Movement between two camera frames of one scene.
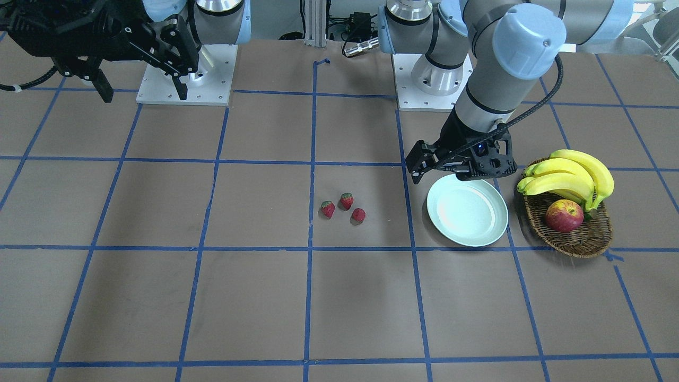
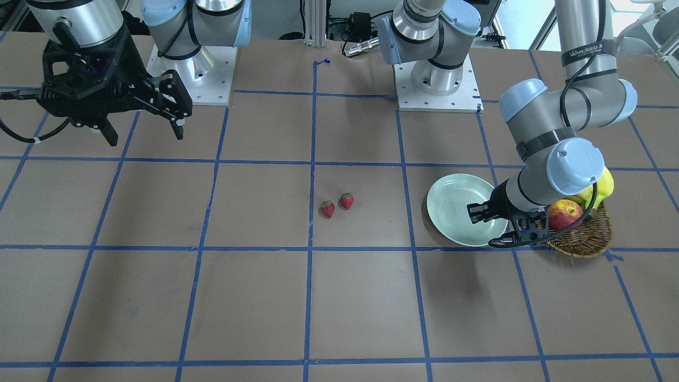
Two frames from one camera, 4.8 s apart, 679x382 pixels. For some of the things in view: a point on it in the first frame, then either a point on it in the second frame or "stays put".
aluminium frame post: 315,23 stays put
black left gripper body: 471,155 -> 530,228
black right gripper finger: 103,87 -> 109,132
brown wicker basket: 592,239 stays put
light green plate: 469,213 stays put
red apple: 564,215 stays put
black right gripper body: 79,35 -> 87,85
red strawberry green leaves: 346,200 stays put
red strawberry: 328,208 stays put
